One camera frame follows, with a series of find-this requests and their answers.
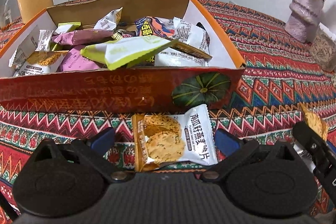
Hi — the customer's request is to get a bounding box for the glass cup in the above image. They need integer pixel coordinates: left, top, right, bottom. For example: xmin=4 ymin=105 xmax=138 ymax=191
xmin=0 ymin=0 xmax=13 ymax=31

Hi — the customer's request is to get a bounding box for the pink textured vase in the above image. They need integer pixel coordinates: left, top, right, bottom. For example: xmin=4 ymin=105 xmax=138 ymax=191
xmin=285 ymin=0 xmax=325 ymax=43

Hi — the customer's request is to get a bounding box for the pink snack packet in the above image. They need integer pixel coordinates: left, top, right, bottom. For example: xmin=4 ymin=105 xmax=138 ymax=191
xmin=57 ymin=45 xmax=104 ymax=72

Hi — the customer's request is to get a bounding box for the colourful patterned tablecloth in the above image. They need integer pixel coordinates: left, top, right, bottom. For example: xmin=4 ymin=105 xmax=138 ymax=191
xmin=1 ymin=0 xmax=335 ymax=223

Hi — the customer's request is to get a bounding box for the orange white snack packet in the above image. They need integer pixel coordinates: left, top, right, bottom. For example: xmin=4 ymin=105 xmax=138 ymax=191
xmin=14 ymin=51 xmax=68 ymax=77

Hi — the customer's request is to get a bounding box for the red orange cardboard box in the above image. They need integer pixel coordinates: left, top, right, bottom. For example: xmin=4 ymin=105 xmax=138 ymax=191
xmin=1 ymin=0 xmax=245 ymax=113

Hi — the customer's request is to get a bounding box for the white snack packet back side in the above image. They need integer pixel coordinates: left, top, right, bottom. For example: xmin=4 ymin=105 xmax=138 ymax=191
xmin=172 ymin=17 xmax=209 ymax=54

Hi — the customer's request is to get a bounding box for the green white snack packet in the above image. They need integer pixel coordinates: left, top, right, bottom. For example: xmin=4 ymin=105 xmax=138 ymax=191
xmin=80 ymin=35 xmax=178 ymax=71

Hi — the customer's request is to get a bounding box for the purple snack packet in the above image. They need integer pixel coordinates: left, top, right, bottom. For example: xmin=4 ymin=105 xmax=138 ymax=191
xmin=54 ymin=29 xmax=114 ymax=46

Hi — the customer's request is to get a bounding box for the colourful snack bag in box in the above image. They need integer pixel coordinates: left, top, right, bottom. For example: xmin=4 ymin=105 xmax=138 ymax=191
xmin=135 ymin=16 xmax=175 ymax=38

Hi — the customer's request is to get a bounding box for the white oat crisp snack packet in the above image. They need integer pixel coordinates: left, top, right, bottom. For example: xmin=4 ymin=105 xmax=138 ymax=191
xmin=131 ymin=104 xmax=218 ymax=172

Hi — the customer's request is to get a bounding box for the clear container with seeds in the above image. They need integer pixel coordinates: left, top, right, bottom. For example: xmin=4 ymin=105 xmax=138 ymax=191
xmin=309 ymin=23 xmax=335 ymax=72

